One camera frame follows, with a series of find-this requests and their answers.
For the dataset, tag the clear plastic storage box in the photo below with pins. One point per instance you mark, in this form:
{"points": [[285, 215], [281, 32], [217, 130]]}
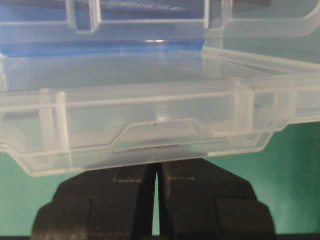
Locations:
{"points": [[213, 60]]}

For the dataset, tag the green table cloth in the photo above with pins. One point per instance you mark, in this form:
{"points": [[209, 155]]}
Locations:
{"points": [[285, 176]]}

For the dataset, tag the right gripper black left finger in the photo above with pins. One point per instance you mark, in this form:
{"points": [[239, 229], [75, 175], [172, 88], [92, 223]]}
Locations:
{"points": [[117, 202]]}

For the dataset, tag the clear plastic box lid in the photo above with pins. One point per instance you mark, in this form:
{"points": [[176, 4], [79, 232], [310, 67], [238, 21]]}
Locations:
{"points": [[66, 114]]}

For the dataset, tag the blue foam insert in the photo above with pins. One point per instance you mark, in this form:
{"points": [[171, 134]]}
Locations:
{"points": [[64, 27]]}

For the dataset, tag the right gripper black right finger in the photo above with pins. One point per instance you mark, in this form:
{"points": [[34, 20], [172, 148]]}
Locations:
{"points": [[200, 199]]}

